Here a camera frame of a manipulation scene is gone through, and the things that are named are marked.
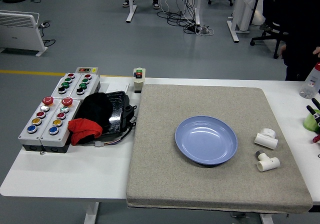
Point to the small red object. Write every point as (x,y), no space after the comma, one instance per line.
(316,139)

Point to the black cloth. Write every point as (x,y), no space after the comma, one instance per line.
(95,109)

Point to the white desk frame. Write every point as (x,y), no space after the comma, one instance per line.
(238,16)

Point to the grey emergency stop button box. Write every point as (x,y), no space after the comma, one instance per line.
(30,137)
(58,139)

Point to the grey-brown table mat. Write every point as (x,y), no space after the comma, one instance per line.
(175,184)

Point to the white desk leg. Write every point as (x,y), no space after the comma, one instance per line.
(131,6)
(197,9)

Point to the white table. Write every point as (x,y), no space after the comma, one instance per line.
(75,174)

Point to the grey green-button control box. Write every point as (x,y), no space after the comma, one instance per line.
(91,84)
(58,84)

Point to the blue plate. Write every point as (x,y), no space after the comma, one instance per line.
(206,140)

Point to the floor power socket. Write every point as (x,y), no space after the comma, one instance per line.
(45,24)

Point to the white panel heater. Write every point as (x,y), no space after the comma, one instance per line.
(17,31)

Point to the person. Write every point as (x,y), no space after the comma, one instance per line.
(302,34)

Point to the clear plastic bottle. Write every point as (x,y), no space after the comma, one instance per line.
(310,86)

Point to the beige start-stop switch box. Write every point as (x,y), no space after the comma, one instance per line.
(139,82)

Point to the red cloth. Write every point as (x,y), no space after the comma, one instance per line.
(83,130)

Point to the green tape roll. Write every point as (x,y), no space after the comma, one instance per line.
(309,122)

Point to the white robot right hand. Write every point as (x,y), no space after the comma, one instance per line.
(317,119)

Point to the person's left hand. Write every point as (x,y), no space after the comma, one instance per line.
(317,52)

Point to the person's right hand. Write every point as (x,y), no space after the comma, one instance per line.
(282,52)

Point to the small beige switch panel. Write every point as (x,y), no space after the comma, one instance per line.
(87,70)

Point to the glossy black foot pedal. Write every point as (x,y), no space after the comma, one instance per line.
(117,109)

